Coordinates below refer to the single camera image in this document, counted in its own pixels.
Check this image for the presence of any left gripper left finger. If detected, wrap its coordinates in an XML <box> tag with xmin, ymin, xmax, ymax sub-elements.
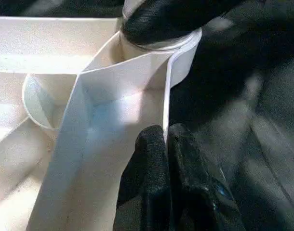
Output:
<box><xmin>115</xmin><ymin>124</ymin><xmax>173</xmax><ymax>231</ymax></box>

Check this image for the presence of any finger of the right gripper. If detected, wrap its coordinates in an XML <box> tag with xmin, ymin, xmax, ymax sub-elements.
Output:
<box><xmin>121</xmin><ymin>0</ymin><xmax>236</xmax><ymax>48</ymax></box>

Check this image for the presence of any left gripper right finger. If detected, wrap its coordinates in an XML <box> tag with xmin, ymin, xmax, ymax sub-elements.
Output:
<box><xmin>168</xmin><ymin>123</ymin><xmax>245</xmax><ymax>231</ymax></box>

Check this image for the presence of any white plastic table top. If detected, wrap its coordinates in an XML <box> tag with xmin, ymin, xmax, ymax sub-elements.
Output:
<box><xmin>0</xmin><ymin>15</ymin><xmax>203</xmax><ymax>231</ymax></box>

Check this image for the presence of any white plastic table leg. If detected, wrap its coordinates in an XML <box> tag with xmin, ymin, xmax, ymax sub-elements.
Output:
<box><xmin>121</xmin><ymin>0</ymin><xmax>203</xmax><ymax>52</ymax></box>

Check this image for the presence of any black plastic mat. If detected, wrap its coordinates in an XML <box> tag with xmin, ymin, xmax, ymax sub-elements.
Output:
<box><xmin>0</xmin><ymin>0</ymin><xmax>294</xmax><ymax>231</ymax></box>

